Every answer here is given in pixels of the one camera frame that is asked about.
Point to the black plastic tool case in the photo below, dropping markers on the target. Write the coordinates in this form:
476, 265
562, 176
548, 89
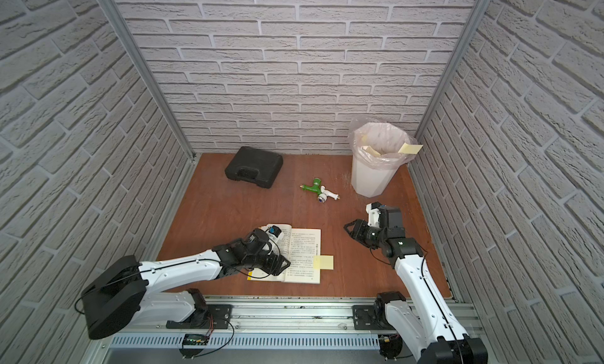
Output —
254, 165

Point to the green white toy faucet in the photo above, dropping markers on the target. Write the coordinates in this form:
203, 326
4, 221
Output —
322, 193

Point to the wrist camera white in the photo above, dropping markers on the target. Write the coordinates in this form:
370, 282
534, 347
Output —
274, 232
373, 211

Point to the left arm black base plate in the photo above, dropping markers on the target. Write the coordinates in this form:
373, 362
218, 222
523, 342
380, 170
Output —
214, 316

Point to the yellow sticky note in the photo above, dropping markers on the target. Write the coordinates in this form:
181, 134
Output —
323, 262

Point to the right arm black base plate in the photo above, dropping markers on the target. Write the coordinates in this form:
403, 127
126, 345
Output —
366, 317

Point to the small controller board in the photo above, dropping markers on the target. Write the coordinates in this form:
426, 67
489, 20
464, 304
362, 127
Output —
390, 346
195, 342

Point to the yellow children's book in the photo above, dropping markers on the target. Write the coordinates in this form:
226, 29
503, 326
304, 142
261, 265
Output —
300, 247

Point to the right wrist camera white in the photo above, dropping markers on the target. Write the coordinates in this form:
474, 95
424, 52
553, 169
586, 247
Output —
373, 211

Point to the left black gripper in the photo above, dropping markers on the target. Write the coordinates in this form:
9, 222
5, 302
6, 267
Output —
271, 261

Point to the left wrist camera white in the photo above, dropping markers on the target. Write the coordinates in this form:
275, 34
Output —
274, 232

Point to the sticky note inside bin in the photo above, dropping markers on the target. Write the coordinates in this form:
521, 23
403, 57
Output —
371, 151

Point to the discarded sticky note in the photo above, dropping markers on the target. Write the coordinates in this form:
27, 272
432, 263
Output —
410, 149

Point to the white trash bin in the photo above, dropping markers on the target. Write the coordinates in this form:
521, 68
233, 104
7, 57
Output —
368, 182

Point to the right small controller board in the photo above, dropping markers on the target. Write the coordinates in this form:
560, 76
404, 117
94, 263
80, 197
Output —
390, 346

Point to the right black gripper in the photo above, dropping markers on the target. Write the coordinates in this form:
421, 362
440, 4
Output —
361, 225

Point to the left small controller board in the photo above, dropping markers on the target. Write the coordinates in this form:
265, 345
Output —
195, 342

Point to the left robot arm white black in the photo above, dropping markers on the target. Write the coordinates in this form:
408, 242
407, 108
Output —
133, 291

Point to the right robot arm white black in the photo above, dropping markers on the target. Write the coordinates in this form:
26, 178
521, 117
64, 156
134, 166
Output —
428, 328

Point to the pink plastic bin liner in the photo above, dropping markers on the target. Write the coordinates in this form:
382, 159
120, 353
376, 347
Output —
385, 138

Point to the aluminium frame rail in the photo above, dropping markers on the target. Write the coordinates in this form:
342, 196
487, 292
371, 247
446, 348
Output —
249, 314

